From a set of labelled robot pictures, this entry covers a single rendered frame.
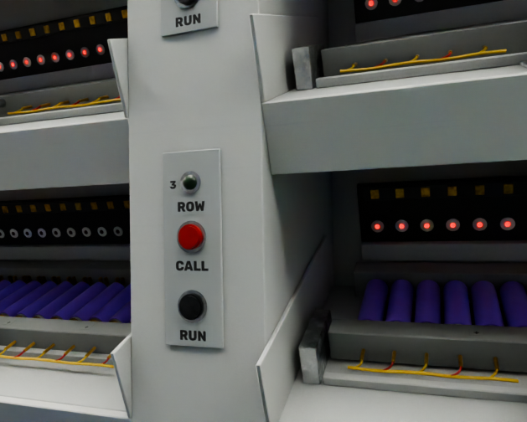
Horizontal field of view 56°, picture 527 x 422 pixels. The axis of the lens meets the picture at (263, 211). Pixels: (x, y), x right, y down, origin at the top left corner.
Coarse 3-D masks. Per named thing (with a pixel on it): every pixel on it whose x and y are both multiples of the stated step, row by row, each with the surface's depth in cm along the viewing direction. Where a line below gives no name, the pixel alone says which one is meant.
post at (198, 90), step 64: (128, 0) 33; (256, 0) 30; (320, 0) 46; (128, 64) 33; (192, 64) 31; (192, 128) 31; (256, 128) 30; (256, 192) 30; (320, 192) 44; (256, 256) 30; (256, 320) 29; (192, 384) 31; (256, 384) 29
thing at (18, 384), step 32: (0, 256) 58; (32, 256) 57; (64, 256) 55; (96, 256) 54; (128, 256) 52; (128, 352) 32; (0, 384) 38; (32, 384) 37; (64, 384) 37; (96, 384) 36; (128, 384) 32; (0, 416) 37; (32, 416) 35; (64, 416) 34; (96, 416) 33; (128, 416) 32
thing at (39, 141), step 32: (0, 32) 57; (32, 32) 55; (64, 32) 54; (96, 32) 53; (0, 64) 58; (32, 64) 57; (64, 64) 56; (96, 64) 54; (0, 96) 45; (32, 96) 44; (64, 96) 43; (96, 96) 42; (0, 128) 40; (32, 128) 36; (64, 128) 35; (96, 128) 34; (128, 128) 33; (0, 160) 38; (32, 160) 37; (64, 160) 36; (96, 160) 35; (128, 160) 34
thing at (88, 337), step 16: (0, 320) 43; (16, 320) 43; (32, 320) 42; (48, 320) 42; (64, 320) 42; (0, 336) 42; (16, 336) 42; (32, 336) 41; (48, 336) 40; (64, 336) 40; (80, 336) 39; (96, 336) 39; (112, 336) 38; (96, 352) 39
